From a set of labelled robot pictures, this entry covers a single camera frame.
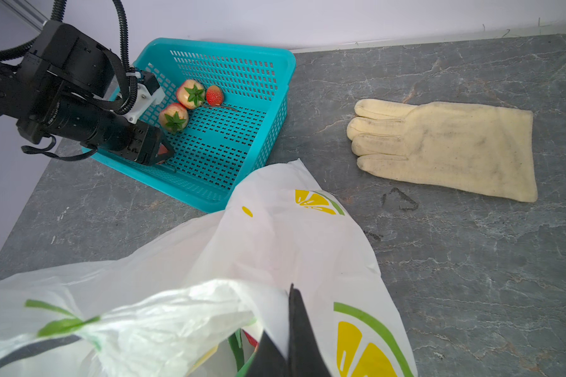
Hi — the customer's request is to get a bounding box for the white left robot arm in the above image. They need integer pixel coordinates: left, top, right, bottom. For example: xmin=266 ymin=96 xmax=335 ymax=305
xmin=0 ymin=1 xmax=175 ymax=166

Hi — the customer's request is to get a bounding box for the small red fake lychee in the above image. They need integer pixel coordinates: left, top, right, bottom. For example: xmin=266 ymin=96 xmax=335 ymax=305
xmin=205 ymin=85 xmax=224 ymax=107

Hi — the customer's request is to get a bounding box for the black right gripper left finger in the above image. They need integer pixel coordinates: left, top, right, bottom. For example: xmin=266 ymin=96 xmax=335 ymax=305
xmin=245 ymin=331 xmax=289 ymax=377

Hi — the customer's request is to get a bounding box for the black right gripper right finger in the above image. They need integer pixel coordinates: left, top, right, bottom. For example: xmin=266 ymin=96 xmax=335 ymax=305
xmin=288 ymin=284 xmax=330 ymax=377

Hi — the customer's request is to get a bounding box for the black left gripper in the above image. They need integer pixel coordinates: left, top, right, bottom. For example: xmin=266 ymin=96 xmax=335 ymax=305
xmin=113 ymin=121 xmax=175 ymax=166

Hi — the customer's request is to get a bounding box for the yellow work glove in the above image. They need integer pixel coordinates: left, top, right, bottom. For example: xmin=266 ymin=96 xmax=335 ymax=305
xmin=347 ymin=99 xmax=538 ymax=203

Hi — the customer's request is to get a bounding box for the white plastic bag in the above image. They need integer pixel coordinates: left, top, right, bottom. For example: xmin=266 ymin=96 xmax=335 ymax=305
xmin=0 ymin=160 xmax=418 ymax=376

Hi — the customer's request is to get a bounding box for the teal plastic basket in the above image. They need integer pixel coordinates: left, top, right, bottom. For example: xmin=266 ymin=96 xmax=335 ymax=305
xmin=92 ymin=39 xmax=296 ymax=213

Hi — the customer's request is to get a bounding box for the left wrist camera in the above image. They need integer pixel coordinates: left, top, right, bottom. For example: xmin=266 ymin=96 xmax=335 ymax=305
xmin=124 ymin=71 xmax=165 ymax=124

